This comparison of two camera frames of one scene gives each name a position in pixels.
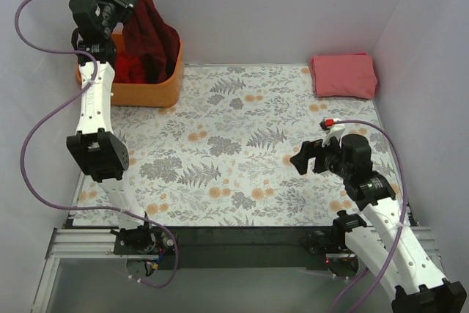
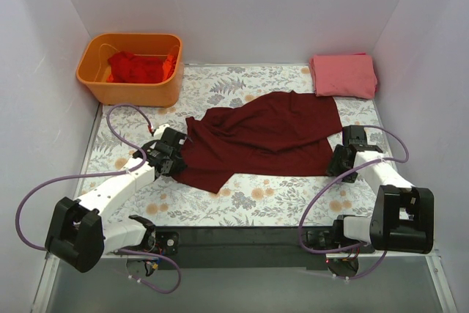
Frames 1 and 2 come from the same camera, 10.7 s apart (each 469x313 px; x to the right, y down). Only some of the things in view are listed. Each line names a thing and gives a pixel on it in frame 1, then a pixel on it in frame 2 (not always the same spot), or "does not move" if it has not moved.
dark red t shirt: [146, 34] → [281, 133]
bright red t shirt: [129, 69] does not move
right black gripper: [317, 157] → [337, 163]
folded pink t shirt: [347, 75] does not move
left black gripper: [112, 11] → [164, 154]
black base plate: [226, 248] does not move
